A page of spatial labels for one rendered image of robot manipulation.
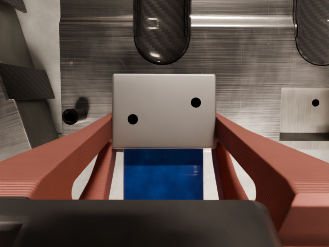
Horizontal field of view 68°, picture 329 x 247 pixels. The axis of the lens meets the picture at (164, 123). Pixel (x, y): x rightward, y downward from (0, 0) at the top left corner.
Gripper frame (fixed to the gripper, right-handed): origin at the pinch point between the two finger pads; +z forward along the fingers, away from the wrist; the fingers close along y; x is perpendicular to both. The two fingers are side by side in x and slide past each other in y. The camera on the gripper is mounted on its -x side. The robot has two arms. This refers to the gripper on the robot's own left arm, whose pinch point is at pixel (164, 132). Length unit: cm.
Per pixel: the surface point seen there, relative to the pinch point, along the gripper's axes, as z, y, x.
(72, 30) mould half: 6.9, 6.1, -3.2
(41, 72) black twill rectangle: 13.0, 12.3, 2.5
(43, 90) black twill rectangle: 11.3, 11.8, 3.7
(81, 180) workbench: 7.9, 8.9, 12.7
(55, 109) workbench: 11.8, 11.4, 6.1
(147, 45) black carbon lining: 6.8, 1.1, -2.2
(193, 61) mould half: 6.0, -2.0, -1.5
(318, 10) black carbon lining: 8.6, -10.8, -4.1
